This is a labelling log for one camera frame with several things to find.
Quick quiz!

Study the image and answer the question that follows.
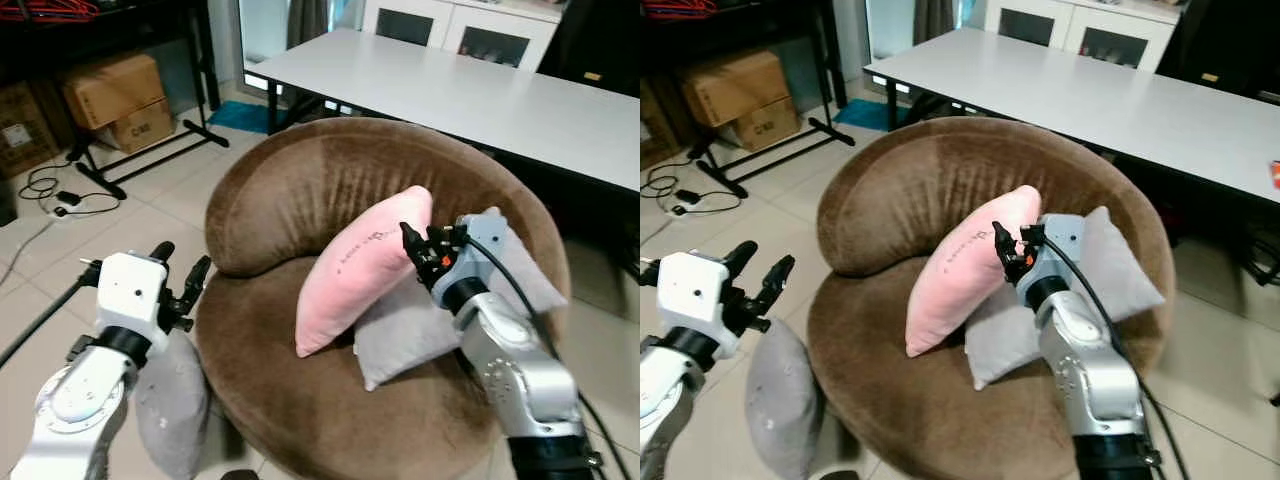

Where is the grey square pillow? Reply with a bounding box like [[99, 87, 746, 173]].
[[132, 330, 212, 480], [743, 318, 827, 480], [962, 206, 1167, 392], [353, 207, 569, 392]]

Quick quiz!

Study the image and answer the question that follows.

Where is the pink pillow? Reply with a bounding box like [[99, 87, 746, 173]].
[[905, 185, 1043, 359], [295, 186, 435, 359]]

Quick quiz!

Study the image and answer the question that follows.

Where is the teal floor mat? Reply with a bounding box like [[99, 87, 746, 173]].
[[206, 100, 272, 135], [834, 98, 893, 132]]

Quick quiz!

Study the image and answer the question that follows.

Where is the brown round velvet sofa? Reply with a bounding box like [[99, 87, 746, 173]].
[[806, 117, 1179, 480], [194, 117, 572, 480]]

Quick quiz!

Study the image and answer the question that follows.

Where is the black metal rack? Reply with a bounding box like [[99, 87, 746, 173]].
[[640, 0, 857, 199], [0, 0, 230, 201]]

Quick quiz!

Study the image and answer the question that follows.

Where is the small printed cardboard box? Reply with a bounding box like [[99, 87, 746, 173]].
[[728, 98, 802, 153], [103, 100, 177, 155]]

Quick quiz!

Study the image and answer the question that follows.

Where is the white long table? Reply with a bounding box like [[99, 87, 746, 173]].
[[864, 27, 1280, 208], [245, 28, 641, 193]]

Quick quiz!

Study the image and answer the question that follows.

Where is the dark labelled cardboard box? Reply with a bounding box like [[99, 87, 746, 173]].
[[0, 82, 61, 180], [640, 80, 683, 171]]

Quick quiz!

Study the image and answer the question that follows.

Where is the large plain cardboard box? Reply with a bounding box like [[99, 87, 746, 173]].
[[683, 50, 792, 128], [61, 52, 169, 130]]

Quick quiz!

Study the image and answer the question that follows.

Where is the white glass-door cabinet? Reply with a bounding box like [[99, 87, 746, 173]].
[[360, 0, 563, 72], [985, 0, 1184, 72]]

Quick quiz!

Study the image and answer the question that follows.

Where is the dark brown curtain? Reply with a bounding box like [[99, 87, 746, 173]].
[[912, 0, 957, 47], [286, 0, 332, 50]]

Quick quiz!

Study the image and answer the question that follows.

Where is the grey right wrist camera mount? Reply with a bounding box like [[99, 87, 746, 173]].
[[1040, 213, 1087, 281], [452, 213, 504, 283]]

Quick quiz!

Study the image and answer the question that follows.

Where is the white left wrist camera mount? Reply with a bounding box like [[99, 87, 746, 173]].
[[96, 252, 169, 337], [656, 251, 729, 334]]

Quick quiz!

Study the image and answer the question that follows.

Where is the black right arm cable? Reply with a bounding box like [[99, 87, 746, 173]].
[[462, 232, 633, 480], [1042, 232, 1193, 480]]

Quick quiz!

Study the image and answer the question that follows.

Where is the red cable bundle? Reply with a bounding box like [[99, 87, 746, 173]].
[[0, 0, 102, 24], [642, 0, 733, 23]]

